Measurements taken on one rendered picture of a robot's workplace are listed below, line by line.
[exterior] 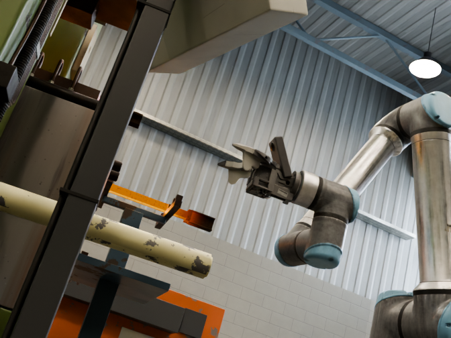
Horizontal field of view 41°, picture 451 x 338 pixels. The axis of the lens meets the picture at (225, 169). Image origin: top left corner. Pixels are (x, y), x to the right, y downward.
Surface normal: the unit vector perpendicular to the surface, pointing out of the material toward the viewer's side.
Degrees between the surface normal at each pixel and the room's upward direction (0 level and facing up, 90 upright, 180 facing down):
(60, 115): 90
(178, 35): 120
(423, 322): 106
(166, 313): 90
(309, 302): 90
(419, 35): 180
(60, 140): 90
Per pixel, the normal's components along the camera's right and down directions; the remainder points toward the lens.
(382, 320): -0.85, -0.37
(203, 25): -0.77, 0.06
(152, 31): 0.26, -0.31
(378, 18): -0.27, 0.89
